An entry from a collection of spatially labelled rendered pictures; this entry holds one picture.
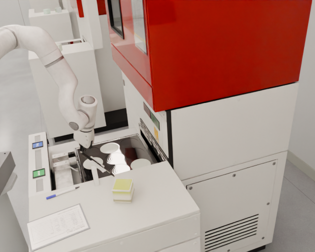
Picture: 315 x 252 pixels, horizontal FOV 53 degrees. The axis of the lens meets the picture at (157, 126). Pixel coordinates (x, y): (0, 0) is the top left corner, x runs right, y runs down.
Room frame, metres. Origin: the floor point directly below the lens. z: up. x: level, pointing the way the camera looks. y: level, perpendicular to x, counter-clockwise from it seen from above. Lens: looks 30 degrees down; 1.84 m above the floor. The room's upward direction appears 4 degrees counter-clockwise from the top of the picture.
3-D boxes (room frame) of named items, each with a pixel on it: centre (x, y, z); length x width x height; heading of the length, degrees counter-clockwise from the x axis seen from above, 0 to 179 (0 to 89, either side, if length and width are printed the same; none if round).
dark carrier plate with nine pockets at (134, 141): (1.35, 0.23, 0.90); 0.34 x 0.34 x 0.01; 18
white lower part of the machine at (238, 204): (1.70, -0.25, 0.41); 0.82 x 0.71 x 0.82; 18
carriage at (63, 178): (1.25, 0.48, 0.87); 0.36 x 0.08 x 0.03; 18
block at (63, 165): (1.32, 0.50, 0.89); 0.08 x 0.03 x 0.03; 108
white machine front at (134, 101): (1.60, 0.08, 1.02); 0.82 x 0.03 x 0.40; 18
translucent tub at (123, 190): (0.98, 0.15, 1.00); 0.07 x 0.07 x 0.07; 82
